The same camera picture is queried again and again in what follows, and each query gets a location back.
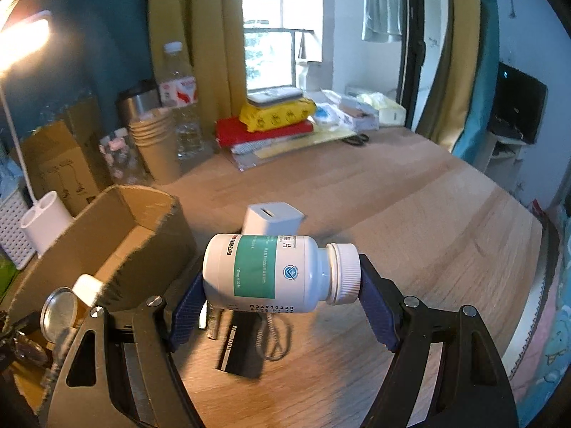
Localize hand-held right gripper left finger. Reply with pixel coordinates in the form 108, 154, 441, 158
38, 271, 207, 428

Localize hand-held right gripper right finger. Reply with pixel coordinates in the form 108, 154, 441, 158
357, 254, 519, 428

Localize brown cardboard box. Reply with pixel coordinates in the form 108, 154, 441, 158
0, 184, 199, 322

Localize white medicine bottle green label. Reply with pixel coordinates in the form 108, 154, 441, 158
202, 233, 361, 314

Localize black rectangular device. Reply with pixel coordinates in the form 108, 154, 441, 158
216, 312, 268, 379

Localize white charger block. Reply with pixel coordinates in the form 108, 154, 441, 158
242, 202, 305, 237

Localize small metal can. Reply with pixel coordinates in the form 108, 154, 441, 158
40, 287, 81, 353

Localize stack of brown paper cups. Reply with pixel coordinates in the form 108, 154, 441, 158
128, 108, 182, 185

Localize glass jar of candies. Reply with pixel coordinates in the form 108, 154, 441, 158
99, 128, 155, 186

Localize bunch of keys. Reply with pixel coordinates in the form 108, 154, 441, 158
0, 310, 52, 372

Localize white gooseneck desk lamp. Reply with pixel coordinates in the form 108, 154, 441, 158
0, 10, 75, 258

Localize light blue printed bedding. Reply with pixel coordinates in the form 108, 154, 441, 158
504, 218, 571, 394

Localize red book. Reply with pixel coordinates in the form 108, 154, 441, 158
216, 117, 313, 148

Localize stack of papers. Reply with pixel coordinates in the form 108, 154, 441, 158
229, 127, 358, 173

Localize white perforated plastic basket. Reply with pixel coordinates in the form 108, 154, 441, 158
0, 187, 37, 271

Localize white cabinet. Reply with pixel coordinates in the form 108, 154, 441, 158
484, 131, 530, 198

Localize flat brown cardboard carton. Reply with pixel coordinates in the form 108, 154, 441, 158
18, 98, 112, 217

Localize white tissue box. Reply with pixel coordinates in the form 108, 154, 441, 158
352, 86, 406, 126

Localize white plastic packets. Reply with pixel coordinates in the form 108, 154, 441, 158
311, 90, 380, 131

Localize stainless steel mug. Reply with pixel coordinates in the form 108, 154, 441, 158
117, 81, 161, 121

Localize yellow wet wipes packet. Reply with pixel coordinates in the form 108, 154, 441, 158
239, 99, 317, 133

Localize clear plastic water bottle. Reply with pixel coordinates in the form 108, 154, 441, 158
159, 41, 207, 160

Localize flat white grey device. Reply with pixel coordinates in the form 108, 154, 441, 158
247, 87, 304, 107

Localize teal curtain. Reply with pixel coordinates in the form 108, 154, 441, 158
453, 0, 501, 162
0, 0, 155, 152

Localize yellow curtain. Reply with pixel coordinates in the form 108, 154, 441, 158
149, 0, 251, 143
415, 0, 485, 155

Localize black television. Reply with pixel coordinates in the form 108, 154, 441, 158
488, 61, 549, 146

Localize black framed sliding door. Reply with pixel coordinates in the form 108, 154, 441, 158
399, 0, 447, 133

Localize hanging grey shirt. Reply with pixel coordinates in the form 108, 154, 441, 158
362, 0, 406, 44

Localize grey cord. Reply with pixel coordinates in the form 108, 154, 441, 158
256, 312, 292, 362

